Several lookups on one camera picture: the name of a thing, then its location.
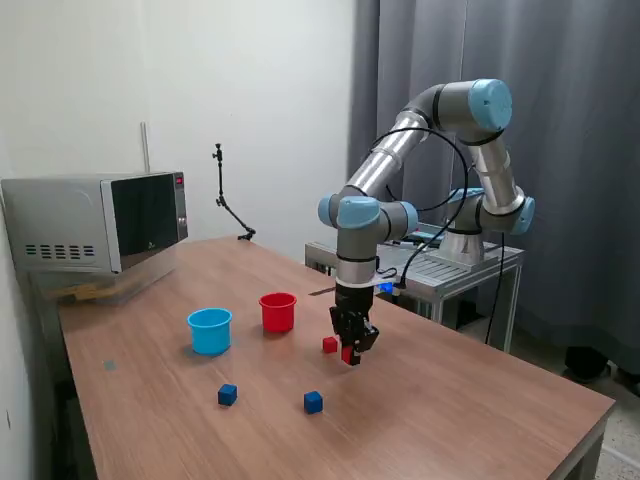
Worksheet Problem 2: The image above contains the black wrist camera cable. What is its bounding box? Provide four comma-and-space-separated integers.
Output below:
369, 127, 474, 291

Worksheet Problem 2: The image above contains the blue plastic cup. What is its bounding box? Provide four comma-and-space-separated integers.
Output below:
187, 307, 234, 357

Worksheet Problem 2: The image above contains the grey curtain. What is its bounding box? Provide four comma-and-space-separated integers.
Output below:
347, 0, 640, 374

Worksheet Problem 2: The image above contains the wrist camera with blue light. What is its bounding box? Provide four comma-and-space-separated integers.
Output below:
374, 273, 409, 297

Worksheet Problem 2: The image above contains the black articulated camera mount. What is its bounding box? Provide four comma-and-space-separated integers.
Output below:
210, 143, 257, 242

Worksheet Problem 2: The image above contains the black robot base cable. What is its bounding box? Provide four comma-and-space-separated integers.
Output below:
483, 232, 505, 346

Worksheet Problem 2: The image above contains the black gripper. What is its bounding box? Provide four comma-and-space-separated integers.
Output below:
328, 281, 380, 367

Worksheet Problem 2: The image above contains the red plastic cup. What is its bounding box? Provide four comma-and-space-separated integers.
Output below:
258, 292, 298, 334

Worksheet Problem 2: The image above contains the blue grey teach pendant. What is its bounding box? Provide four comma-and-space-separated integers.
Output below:
407, 223, 445, 242

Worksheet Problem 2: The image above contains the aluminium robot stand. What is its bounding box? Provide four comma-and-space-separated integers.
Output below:
304, 239, 525, 354

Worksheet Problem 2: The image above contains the silver microwave oven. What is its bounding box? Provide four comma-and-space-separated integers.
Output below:
0, 171, 190, 275

